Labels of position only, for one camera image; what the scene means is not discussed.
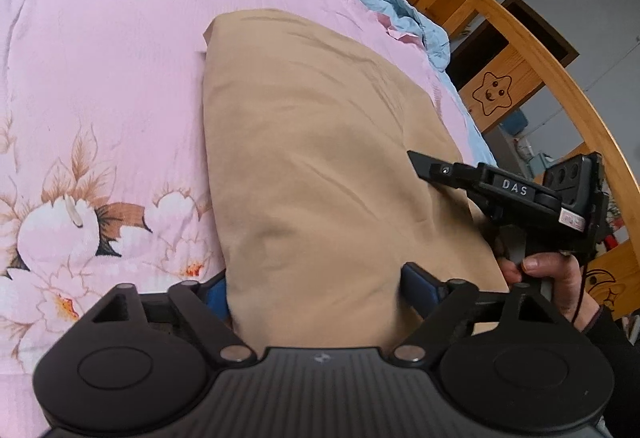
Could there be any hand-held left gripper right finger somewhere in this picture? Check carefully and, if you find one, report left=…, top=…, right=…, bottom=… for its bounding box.
left=394, top=262, right=552, bottom=363

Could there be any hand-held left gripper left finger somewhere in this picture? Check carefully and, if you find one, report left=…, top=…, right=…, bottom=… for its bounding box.
left=90, top=275, right=257, bottom=363

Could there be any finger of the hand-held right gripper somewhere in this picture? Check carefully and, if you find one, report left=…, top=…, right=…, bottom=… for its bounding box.
left=407, top=149, right=482, bottom=193

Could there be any person's right hand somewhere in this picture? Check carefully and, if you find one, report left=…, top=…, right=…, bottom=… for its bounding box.
left=492, top=238, right=603, bottom=325

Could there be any blue plastic container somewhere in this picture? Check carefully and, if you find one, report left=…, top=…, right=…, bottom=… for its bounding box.
left=504, top=111, right=532, bottom=137

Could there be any light blue bed sheet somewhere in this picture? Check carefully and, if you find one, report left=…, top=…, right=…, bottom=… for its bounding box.
left=250, top=0, right=501, bottom=169

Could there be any dark framed panel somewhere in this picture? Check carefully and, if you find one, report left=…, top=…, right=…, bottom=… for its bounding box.
left=447, top=0, right=581, bottom=84

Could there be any pink floral blanket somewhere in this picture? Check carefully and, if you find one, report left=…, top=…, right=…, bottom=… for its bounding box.
left=0, top=0, right=497, bottom=438

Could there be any black cable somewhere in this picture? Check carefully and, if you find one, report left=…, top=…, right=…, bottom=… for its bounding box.
left=570, top=252, right=590, bottom=325

